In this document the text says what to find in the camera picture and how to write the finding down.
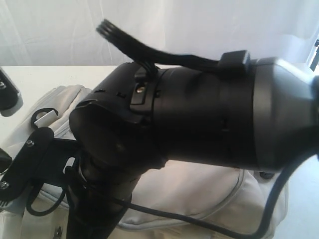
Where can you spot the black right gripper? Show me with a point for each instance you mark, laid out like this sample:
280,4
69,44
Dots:
43,162

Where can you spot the beige duffel bag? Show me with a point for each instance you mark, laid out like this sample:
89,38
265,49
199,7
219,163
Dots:
229,198

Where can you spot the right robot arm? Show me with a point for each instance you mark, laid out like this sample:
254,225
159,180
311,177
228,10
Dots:
265,118

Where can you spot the dark object at right edge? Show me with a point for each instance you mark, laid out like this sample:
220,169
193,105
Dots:
315,57

